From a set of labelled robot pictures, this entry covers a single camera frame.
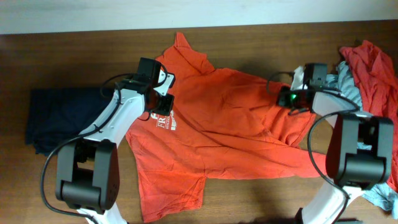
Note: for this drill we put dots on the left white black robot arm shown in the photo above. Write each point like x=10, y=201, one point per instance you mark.
x=87, y=177

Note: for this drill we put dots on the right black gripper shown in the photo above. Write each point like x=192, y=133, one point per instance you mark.
x=281, y=102

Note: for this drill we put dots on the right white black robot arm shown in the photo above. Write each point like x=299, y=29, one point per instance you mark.
x=359, y=154

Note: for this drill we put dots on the dark navy folded shirt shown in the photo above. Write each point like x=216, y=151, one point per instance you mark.
x=58, y=114

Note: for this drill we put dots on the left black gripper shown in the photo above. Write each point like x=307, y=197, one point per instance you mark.
x=166, y=104

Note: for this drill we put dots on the red mesh shirt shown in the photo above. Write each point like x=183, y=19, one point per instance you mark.
x=374, y=76

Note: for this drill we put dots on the light blue grey shirt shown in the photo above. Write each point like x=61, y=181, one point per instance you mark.
x=380, y=195

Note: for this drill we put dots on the orange FRAM t-shirt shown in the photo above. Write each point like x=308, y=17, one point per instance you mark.
x=224, y=124

